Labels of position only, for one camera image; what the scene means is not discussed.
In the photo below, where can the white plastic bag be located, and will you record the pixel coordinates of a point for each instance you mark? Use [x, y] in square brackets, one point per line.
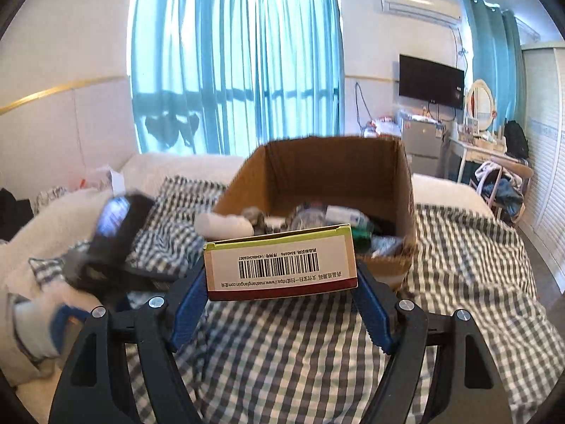
[99, 181]

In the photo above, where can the blue curtain beside wardrobe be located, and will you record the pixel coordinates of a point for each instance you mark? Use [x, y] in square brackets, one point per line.
[490, 53]

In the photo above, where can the wide blue curtain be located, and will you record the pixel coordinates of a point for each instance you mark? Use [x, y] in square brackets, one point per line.
[185, 53]

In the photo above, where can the oval white vanity mirror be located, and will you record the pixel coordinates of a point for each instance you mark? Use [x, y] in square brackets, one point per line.
[480, 104]

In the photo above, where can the white dressing table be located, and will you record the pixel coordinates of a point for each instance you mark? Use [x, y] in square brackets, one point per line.
[468, 152]

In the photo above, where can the blue plastic packet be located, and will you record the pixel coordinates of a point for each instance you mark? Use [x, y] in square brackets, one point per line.
[386, 245]

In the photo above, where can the person's left hand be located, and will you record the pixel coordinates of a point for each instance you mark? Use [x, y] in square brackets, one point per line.
[35, 327]

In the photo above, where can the long medicine carton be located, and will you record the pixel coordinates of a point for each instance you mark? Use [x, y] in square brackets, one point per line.
[282, 265]

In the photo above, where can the black backpack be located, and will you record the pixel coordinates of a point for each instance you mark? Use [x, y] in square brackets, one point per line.
[516, 139]

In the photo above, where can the grey white checkered cloth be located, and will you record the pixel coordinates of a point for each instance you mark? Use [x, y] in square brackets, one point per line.
[287, 353]

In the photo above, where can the white sliding door wardrobe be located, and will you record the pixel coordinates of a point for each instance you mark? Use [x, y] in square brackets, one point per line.
[547, 141]

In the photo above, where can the white air conditioner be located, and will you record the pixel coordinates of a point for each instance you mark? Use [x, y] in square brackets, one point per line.
[419, 2]

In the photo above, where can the black wall television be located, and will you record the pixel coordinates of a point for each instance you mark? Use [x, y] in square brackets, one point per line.
[430, 79]

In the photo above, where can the brown cardboard box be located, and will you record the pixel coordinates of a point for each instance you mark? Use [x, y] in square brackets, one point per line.
[335, 172]

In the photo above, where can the pile of red white packages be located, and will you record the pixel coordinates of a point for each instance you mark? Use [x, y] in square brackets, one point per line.
[382, 126]

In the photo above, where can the white green carton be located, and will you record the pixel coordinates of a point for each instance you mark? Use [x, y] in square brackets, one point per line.
[348, 217]

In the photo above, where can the wooden chair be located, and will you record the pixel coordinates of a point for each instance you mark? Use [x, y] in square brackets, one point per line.
[516, 163]

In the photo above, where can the narrow blue curtain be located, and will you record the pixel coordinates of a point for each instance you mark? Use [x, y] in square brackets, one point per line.
[300, 53]

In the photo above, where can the clear plastic packet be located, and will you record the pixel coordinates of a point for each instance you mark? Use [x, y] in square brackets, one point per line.
[309, 216]

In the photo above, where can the pile of clothes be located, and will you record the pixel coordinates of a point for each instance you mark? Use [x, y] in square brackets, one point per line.
[503, 194]

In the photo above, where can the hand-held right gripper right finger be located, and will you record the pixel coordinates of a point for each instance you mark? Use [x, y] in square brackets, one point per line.
[375, 318]

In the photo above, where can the black cloth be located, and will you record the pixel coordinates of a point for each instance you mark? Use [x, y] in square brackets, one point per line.
[15, 216]

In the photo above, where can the silver mini fridge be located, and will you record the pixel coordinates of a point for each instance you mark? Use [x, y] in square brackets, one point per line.
[421, 145]

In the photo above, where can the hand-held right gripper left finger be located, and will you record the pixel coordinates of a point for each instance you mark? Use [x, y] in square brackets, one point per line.
[187, 318]

